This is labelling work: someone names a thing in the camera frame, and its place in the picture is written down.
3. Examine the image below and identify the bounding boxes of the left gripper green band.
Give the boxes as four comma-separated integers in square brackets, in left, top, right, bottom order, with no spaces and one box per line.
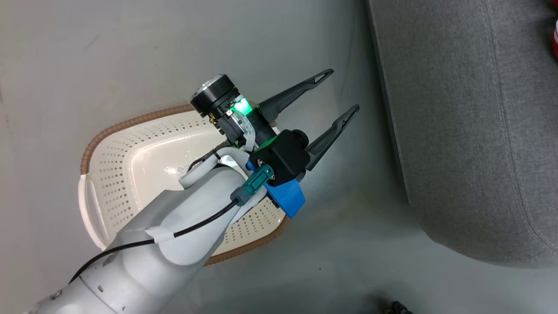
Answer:
[190,68,360,171]

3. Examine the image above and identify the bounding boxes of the cream perforated laundry basket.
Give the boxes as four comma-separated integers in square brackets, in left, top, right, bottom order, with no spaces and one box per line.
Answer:
[78,104,292,267]

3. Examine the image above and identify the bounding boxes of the grey fabric sofa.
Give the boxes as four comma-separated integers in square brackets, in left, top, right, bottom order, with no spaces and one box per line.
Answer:
[365,0,558,267]

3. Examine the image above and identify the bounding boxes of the blue left camera mount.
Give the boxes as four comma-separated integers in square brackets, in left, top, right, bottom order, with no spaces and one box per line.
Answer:
[246,161,306,219]

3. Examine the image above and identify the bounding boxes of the teal left cable connector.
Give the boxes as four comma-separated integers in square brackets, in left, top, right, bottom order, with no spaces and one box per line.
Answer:
[230,165,276,207]

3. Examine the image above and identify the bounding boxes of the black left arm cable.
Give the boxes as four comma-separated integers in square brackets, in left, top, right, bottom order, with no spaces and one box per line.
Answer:
[68,198,240,285]

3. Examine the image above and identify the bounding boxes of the white tape tag left cable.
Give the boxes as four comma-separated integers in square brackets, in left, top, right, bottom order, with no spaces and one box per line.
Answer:
[145,226,176,246]

